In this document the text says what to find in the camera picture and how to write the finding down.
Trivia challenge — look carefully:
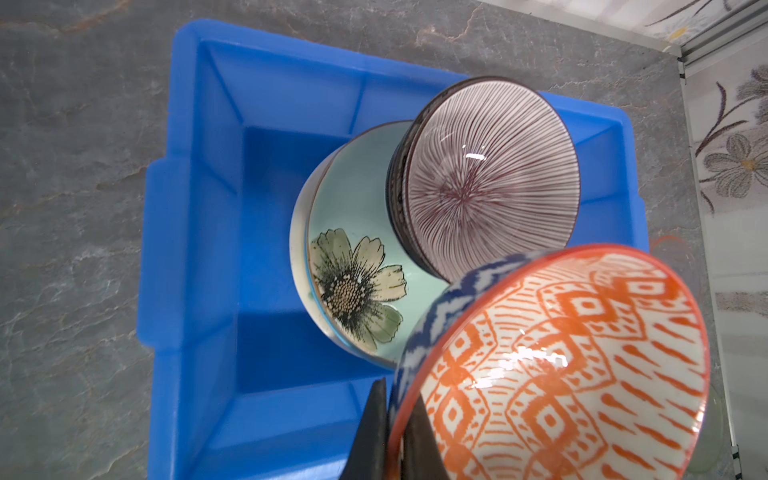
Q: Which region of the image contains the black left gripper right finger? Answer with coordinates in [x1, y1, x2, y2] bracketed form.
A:
[403, 410, 449, 480]

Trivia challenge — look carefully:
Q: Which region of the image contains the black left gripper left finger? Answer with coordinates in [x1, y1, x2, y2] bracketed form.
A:
[339, 378, 388, 480]

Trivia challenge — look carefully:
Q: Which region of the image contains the light green ceramic plate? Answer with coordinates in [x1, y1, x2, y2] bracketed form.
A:
[305, 121, 447, 369]

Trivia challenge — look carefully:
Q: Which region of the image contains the white watermelon pattern plate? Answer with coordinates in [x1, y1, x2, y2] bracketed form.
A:
[289, 148, 352, 353]

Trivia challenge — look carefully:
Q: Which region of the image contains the red patterned bowl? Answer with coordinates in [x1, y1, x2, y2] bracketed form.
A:
[386, 76, 581, 282]

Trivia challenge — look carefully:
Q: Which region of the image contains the pink transparent plastic cup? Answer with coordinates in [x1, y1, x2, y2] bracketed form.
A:
[650, 235, 700, 288]

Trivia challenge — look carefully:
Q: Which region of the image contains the green transparent plastic cup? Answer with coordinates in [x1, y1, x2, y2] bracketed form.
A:
[687, 385, 727, 474]

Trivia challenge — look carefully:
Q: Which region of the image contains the blue plastic bin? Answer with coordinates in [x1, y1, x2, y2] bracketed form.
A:
[136, 19, 650, 480]

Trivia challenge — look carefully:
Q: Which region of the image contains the aluminium corner frame post right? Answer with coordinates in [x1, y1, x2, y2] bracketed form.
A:
[678, 0, 767, 67]

